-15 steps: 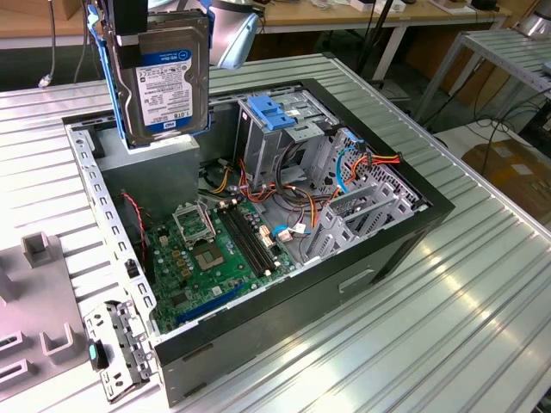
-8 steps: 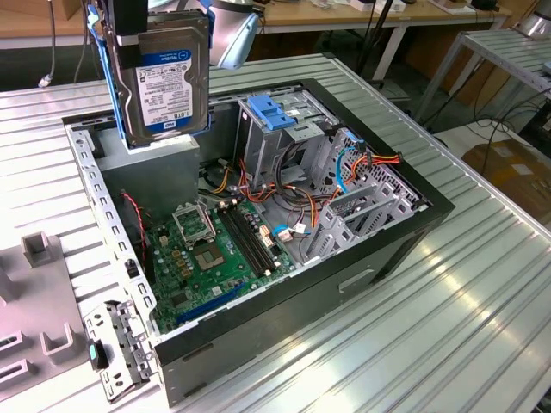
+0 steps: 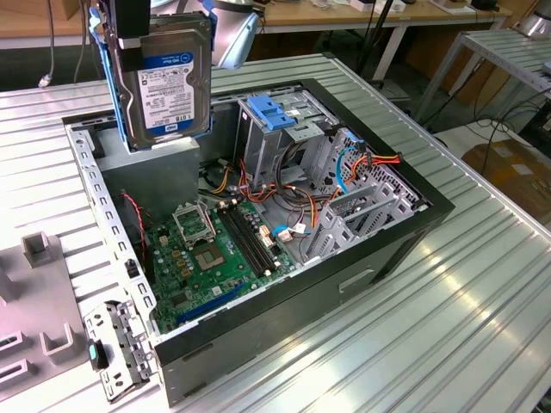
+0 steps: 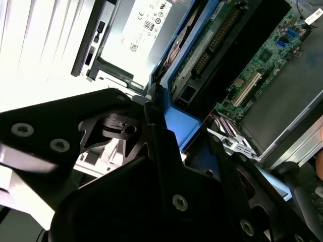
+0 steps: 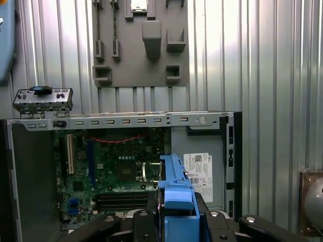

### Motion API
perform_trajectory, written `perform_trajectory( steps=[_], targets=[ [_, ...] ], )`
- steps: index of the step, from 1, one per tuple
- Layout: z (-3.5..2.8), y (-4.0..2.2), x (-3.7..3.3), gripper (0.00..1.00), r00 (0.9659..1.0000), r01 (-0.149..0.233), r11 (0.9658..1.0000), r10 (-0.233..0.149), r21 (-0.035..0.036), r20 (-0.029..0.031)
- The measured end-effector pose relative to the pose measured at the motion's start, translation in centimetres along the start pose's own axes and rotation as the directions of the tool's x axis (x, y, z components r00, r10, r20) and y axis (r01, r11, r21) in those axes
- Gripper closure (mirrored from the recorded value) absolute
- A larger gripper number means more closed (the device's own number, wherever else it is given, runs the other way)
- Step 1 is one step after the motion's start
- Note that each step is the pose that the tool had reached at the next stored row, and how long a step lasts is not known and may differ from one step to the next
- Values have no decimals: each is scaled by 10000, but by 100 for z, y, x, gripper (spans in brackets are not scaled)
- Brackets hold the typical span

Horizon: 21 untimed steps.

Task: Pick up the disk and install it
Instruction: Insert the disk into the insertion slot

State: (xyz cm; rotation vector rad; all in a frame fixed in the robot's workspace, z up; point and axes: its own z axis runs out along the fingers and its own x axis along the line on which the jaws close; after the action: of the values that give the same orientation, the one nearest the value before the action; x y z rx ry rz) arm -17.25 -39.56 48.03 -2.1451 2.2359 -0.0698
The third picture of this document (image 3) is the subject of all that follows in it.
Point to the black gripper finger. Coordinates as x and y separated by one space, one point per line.
133 21

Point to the hard disk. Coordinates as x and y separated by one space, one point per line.
172 99

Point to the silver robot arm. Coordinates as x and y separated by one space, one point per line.
234 38

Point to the grey metal disk bay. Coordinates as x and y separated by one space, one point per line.
338 243

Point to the grey power supply unit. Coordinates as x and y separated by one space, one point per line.
146 180

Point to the blue drive bay latch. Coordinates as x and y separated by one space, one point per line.
269 112

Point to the grey metal drive cage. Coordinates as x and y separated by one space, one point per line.
262 146

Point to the black tripod stand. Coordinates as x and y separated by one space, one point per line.
373 38

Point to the black RAM slot bank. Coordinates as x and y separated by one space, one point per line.
246 241

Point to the CPU socket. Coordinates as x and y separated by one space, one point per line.
209 258

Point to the green motherboard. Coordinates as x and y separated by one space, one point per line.
202 288

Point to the grey parts rack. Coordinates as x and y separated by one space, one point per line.
39 297

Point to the blue expansion slot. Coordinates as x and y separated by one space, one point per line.
211 303

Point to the black open PC case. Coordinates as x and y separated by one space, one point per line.
301 301

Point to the teal black card latch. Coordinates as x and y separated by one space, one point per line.
95 355

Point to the slatted metal side table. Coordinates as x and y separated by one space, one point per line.
495 47

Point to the brown cardboard box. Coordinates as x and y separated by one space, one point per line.
516 172

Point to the small black chassis switch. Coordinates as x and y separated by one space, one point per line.
131 267

